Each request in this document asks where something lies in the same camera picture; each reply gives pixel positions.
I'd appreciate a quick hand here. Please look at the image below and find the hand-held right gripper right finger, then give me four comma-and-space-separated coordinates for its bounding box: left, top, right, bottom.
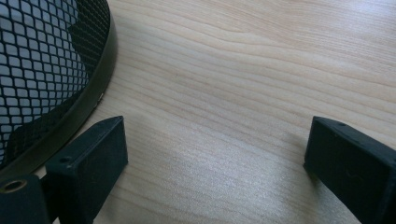
303, 116, 396, 224

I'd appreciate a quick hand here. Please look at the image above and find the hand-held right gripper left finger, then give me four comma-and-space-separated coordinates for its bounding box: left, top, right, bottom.
45, 115, 130, 224

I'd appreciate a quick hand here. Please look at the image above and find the black metal mesh trash bin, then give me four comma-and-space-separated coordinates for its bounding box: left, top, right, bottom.
0, 0, 120, 180

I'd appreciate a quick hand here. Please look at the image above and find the trash bin with plastic liner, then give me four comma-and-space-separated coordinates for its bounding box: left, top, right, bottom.
0, 0, 92, 162

